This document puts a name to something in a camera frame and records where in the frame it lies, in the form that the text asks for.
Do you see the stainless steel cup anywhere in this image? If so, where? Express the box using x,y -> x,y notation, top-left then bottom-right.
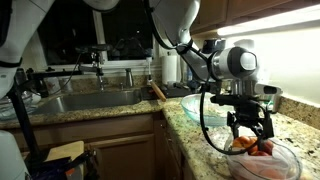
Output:
266,94 -> 283,114

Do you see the dark backpack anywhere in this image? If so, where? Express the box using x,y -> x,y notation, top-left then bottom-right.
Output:
31,149 -> 99,180

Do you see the white mesh carrier bag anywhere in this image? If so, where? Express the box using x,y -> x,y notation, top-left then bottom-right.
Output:
223,134 -> 303,180

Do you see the small green-lid bottle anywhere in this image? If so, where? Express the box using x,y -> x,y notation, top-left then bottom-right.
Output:
266,99 -> 275,114

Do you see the pale ceramic mug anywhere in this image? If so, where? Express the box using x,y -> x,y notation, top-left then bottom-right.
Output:
60,77 -> 74,94
44,77 -> 62,95

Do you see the metal kitchen faucet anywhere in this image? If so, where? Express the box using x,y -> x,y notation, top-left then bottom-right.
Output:
79,51 -> 106,92

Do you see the dark red apple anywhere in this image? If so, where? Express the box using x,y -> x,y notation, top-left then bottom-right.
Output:
249,149 -> 272,158

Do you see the metal soap dispenser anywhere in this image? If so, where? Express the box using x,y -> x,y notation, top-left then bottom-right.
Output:
124,68 -> 135,88

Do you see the dark window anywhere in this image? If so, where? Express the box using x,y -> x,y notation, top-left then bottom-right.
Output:
36,0 -> 158,68

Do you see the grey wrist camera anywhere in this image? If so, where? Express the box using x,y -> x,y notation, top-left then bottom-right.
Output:
254,83 -> 283,96

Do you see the stainless steel sink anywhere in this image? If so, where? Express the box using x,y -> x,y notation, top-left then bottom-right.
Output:
33,89 -> 144,116

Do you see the orange-red apple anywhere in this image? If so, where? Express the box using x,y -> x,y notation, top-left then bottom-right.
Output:
232,135 -> 258,151

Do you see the blue bottle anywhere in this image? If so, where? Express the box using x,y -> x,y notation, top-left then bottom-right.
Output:
186,66 -> 195,83

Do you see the black counter tray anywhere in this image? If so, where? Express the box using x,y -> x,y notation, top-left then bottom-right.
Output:
139,81 -> 201,100

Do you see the wooden upper cabinet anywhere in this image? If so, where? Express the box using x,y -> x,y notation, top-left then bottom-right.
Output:
189,0 -> 320,36

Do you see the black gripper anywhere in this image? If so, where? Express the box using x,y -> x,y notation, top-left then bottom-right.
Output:
210,94 -> 275,139

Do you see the clear glass dish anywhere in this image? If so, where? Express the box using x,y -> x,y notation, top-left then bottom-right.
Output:
0,91 -> 43,121

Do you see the glass bowl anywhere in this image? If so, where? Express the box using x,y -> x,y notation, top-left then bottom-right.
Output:
180,93 -> 234,128

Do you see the wooden handle dish brush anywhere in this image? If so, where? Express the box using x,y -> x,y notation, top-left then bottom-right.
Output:
145,56 -> 167,103

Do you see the white paper towel roll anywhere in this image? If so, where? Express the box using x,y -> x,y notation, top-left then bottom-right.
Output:
161,54 -> 180,86

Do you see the wooden base cabinet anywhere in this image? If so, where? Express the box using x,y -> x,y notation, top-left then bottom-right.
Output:
0,112 -> 198,180

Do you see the black stereo camera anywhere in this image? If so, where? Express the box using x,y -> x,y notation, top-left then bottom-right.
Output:
75,44 -> 113,54

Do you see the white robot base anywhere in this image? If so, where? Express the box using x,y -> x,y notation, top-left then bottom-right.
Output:
0,129 -> 30,180

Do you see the under-cabinet light strip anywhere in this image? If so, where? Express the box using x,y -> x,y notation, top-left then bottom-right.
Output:
216,3 -> 320,37

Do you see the dark glass jar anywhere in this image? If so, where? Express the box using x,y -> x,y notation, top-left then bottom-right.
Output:
12,67 -> 28,86

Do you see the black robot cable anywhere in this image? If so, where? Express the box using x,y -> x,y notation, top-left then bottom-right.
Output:
143,0 -> 268,156

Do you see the black camera stand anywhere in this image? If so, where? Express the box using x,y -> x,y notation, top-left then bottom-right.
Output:
6,66 -> 84,168

